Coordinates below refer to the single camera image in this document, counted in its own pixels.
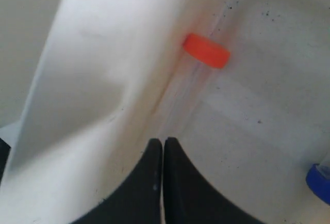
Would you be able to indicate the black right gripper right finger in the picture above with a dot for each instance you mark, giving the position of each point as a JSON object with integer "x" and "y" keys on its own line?
{"x": 188, "y": 197}

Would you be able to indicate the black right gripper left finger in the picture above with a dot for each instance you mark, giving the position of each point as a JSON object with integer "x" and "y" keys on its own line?
{"x": 137, "y": 199}

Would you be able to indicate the orange-capped clear tube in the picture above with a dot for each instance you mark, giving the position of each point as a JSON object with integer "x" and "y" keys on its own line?
{"x": 201, "y": 57}

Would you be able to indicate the cream plastic bin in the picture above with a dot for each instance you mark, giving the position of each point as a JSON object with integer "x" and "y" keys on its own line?
{"x": 261, "y": 122}

